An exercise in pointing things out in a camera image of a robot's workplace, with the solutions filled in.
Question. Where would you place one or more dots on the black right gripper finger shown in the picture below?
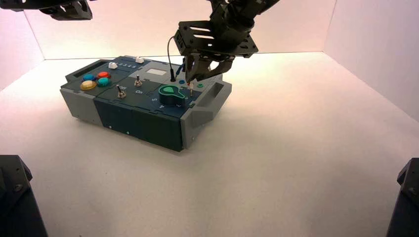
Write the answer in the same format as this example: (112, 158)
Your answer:
(221, 68)
(196, 67)

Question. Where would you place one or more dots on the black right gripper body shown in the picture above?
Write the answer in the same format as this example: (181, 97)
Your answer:
(219, 39)

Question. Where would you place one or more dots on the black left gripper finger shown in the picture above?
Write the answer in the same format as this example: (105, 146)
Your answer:
(80, 11)
(59, 13)

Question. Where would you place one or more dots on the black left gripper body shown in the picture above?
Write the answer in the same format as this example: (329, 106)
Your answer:
(26, 4)

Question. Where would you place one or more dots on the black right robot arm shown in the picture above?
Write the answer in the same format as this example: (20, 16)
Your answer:
(262, 4)

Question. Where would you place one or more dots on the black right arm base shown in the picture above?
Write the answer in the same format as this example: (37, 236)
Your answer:
(406, 202)

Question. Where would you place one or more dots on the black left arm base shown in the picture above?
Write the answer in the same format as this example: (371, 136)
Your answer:
(16, 202)

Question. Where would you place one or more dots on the green rotary knob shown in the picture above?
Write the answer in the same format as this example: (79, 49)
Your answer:
(169, 95)

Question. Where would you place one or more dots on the small white display window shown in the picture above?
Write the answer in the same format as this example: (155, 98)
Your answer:
(156, 72)

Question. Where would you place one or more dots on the white slider knob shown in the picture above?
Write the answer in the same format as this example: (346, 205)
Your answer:
(112, 65)
(139, 60)

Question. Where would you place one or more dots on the blue push button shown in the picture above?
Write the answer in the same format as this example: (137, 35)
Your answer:
(88, 78)

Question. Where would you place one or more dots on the red push button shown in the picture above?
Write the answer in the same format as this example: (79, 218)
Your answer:
(103, 75)

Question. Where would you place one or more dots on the yellow push button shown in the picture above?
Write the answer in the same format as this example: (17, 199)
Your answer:
(87, 85)

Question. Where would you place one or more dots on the teal push button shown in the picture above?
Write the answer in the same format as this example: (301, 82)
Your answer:
(103, 82)

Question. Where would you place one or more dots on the grey and dark blue task box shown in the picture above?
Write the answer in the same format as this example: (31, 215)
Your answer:
(140, 121)

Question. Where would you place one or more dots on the metal toggle switch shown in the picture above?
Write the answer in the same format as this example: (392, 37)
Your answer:
(120, 94)
(137, 81)

